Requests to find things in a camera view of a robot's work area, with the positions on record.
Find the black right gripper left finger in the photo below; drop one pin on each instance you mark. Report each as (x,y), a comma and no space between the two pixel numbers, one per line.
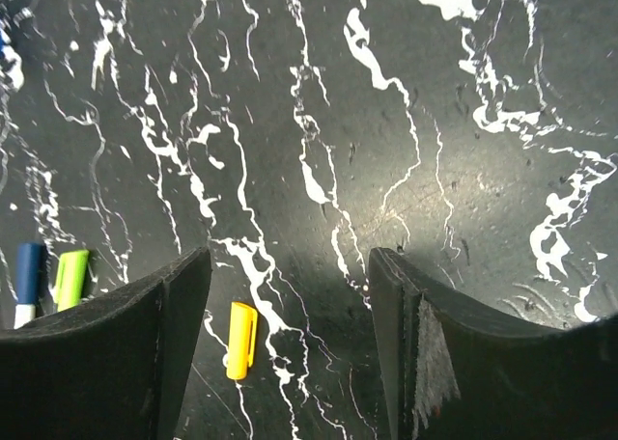
(115,367)

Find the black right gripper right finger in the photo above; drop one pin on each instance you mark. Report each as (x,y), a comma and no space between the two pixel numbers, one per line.
(455,368)

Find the blue white pen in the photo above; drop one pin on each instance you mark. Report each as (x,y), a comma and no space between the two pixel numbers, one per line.
(23,314)

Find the lime green pen cap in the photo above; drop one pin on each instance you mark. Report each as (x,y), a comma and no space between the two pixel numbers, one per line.
(70,278)

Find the yellow pen cap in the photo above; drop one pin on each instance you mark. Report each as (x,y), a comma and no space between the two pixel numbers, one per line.
(242,340)

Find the blue pen cap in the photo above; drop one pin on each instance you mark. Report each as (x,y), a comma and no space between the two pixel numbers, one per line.
(28,273)

